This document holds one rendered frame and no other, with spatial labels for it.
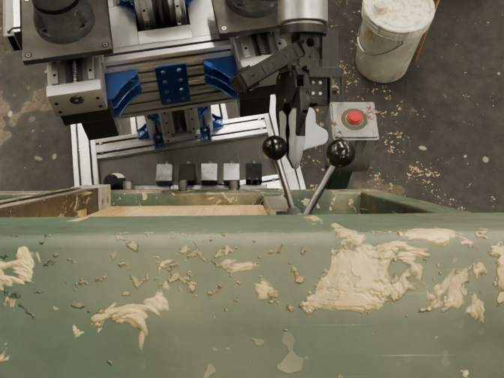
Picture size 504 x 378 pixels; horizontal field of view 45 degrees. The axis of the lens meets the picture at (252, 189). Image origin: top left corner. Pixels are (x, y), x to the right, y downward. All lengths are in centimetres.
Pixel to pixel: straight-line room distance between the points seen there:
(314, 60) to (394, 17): 174
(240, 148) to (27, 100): 105
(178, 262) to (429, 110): 259
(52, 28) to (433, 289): 141
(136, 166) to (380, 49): 115
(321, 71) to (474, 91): 211
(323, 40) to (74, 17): 82
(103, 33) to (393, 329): 141
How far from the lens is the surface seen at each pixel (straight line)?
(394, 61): 276
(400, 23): 264
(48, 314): 31
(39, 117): 285
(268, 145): 90
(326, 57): 94
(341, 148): 79
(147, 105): 186
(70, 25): 161
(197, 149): 237
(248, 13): 163
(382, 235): 30
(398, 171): 264
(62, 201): 113
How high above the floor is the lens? 222
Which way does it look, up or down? 62 degrees down
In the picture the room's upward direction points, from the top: 2 degrees clockwise
